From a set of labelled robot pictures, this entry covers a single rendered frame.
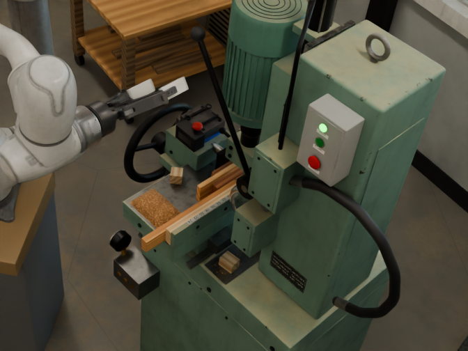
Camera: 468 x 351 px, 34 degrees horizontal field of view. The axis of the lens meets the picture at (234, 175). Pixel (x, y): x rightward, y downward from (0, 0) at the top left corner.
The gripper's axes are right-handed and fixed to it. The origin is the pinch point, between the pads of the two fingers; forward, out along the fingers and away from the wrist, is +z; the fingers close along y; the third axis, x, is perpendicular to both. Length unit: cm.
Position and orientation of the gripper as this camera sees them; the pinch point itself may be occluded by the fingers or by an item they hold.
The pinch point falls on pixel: (164, 85)
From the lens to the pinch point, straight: 177.1
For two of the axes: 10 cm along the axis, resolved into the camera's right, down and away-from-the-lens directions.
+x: -3.2, -8.9, -3.2
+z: 7.2, -4.5, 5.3
